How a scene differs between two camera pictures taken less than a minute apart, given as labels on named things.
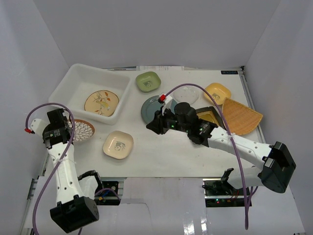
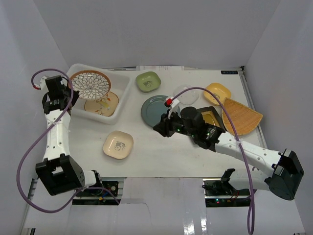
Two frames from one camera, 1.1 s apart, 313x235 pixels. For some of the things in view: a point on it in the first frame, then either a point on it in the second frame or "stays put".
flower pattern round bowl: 83,130 to 91,84
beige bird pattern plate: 102,102 stays put
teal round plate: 152,105 stays put
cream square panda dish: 118,145 stays put
